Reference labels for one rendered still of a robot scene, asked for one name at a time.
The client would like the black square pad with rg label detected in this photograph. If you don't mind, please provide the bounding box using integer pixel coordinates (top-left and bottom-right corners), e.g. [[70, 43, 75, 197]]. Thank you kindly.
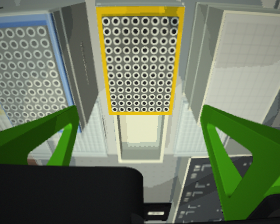
[[144, 203, 172, 221]]

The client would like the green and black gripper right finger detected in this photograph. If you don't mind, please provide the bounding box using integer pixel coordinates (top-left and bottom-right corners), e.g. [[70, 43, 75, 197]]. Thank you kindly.
[[200, 105, 280, 221]]

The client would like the yellow tip rack with grey top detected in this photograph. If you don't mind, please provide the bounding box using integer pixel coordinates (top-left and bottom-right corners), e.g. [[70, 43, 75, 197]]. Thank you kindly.
[[96, 0, 185, 115]]

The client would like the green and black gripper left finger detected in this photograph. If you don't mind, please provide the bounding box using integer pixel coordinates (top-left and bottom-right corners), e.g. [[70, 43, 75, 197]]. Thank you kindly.
[[0, 105, 79, 166]]

